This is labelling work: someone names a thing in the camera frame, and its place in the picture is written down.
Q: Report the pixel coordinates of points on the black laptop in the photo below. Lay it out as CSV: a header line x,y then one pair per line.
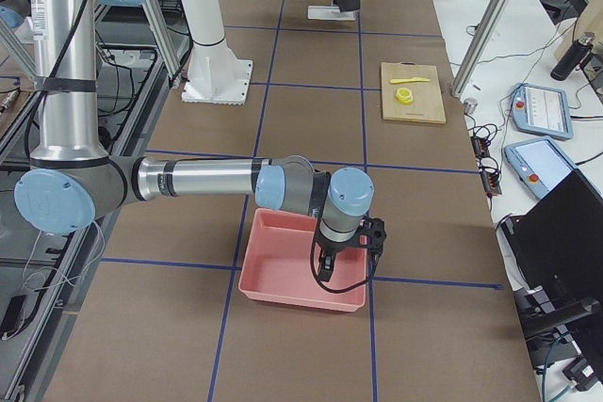
x,y
557,244

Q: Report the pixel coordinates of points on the near blue teach pendant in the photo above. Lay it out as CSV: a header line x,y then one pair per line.
x,y
539,163

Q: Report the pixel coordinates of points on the black water bottle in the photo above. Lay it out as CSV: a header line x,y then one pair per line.
x,y
574,56

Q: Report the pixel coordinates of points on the far blue teach pendant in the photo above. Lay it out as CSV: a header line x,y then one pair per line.
x,y
541,111

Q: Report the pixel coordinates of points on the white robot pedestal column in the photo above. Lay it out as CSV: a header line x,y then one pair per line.
x,y
214,74

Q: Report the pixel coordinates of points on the aluminium frame post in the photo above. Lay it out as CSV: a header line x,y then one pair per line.
x,y
477,46

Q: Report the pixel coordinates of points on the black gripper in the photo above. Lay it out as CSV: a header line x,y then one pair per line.
x,y
335,247

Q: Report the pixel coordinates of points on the yellow plastic knife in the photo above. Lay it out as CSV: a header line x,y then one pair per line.
x,y
395,81

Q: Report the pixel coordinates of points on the yellow round cup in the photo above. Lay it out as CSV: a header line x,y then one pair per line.
x,y
404,96

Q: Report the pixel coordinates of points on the wooden cutting board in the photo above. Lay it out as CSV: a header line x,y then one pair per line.
x,y
428,106

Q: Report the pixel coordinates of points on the pink plastic bin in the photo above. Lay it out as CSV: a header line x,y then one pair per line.
x,y
276,266

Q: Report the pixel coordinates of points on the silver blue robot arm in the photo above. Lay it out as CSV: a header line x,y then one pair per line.
x,y
73,180

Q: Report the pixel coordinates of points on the blue teach pendant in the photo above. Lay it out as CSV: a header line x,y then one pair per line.
x,y
539,163
541,111

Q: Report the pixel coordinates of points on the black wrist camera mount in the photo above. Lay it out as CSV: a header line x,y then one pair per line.
x,y
373,235

